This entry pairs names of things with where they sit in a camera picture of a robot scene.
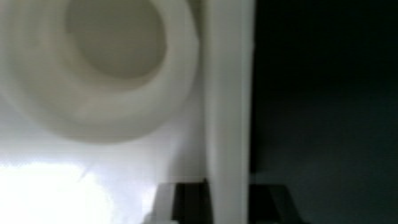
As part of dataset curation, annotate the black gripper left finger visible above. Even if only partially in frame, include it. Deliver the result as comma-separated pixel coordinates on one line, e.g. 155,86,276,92
144,180,214,224

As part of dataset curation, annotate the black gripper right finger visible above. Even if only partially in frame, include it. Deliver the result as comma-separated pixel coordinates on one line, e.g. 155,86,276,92
249,184,309,224

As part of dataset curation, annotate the white square tabletop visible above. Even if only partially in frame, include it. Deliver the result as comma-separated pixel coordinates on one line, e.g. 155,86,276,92
0,0,254,224

